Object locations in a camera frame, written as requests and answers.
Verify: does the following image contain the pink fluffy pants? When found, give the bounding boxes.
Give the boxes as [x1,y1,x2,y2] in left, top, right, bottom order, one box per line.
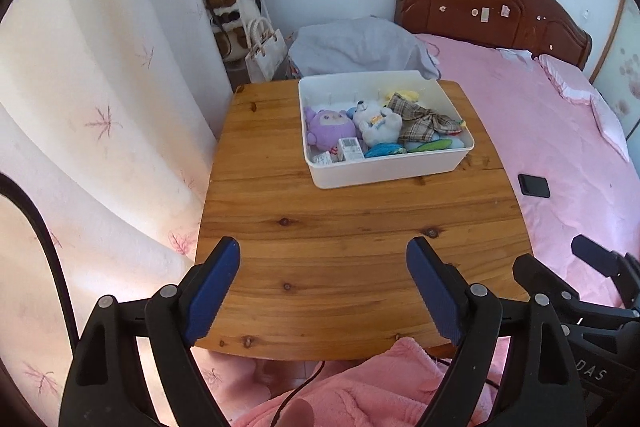
[232,336,514,427]

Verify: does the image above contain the white curtain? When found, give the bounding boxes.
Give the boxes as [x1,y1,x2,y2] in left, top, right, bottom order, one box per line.
[0,0,274,427]

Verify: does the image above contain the white fluffy bag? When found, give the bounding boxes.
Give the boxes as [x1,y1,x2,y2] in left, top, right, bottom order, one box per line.
[205,0,262,58]

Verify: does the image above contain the pink pillow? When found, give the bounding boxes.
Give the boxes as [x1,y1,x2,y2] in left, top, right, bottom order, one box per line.
[536,54,630,162]

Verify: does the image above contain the dark wooden headboard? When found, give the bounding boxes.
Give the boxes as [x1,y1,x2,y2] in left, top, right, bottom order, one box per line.
[394,0,592,69]

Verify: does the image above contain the purple plush owl toy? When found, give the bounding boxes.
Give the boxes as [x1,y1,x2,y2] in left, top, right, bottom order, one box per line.
[303,107,357,152]

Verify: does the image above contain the white plastic storage bin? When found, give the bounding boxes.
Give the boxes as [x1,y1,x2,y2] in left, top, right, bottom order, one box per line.
[298,70,475,188]

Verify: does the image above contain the pink bed quilt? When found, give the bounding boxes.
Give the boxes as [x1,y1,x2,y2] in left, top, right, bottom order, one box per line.
[419,34,639,307]

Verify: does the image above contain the yellow plush duck toy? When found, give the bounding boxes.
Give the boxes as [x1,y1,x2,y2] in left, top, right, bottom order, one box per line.
[384,90,420,104]

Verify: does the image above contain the plaid fabric bow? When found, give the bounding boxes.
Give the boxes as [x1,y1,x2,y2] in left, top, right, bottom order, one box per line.
[386,92,465,143]

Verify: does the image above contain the black cable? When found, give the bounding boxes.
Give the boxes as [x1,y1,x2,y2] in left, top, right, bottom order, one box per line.
[0,172,82,350]

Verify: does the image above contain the grey cloth bundle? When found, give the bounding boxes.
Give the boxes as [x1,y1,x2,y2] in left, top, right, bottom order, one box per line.
[288,16,440,80]

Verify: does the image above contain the light blue plush toy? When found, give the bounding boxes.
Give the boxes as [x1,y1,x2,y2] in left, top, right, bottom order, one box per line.
[364,138,465,158]

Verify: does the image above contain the white handbag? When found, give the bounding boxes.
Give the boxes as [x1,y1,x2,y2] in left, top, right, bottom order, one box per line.
[245,16,288,83]

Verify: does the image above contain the wooden table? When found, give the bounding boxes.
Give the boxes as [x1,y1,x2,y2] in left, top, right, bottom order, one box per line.
[196,81,532,361]

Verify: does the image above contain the black phone on bed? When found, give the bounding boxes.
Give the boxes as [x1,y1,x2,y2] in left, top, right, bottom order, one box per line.
[518,173,551,198]

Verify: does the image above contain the white plush bear toy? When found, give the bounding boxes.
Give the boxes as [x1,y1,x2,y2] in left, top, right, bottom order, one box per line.
[347,101,402,148]

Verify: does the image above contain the white paper box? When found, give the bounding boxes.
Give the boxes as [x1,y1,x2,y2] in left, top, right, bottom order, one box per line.
[337,136,364,162]

